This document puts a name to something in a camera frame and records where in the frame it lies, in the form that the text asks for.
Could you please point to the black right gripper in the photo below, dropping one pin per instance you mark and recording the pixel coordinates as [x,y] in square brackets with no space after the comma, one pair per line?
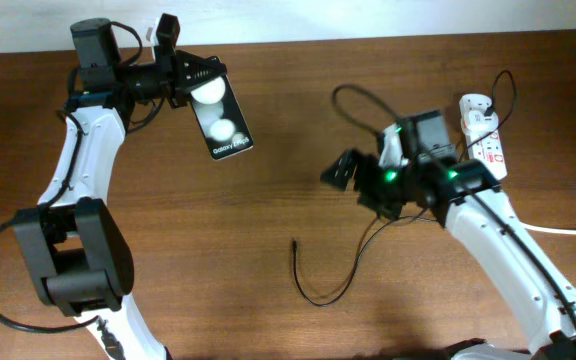
[365,180]

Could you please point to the white USB charger plug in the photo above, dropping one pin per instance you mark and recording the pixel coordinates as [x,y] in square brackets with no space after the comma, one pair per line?
[476,122]

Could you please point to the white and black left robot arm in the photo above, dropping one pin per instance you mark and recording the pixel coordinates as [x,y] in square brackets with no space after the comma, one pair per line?
[77,258]

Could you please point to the white power strip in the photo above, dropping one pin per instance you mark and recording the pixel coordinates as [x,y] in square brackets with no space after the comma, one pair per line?
[485,147]

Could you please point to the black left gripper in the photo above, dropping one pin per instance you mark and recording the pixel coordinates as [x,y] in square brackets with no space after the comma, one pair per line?
[184,62]

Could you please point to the black Samsung Galaxy flip phone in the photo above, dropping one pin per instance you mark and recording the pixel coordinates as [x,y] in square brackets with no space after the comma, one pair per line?
[220,119]

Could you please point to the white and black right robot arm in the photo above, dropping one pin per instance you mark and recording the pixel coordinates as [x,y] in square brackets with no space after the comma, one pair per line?
[417,163]

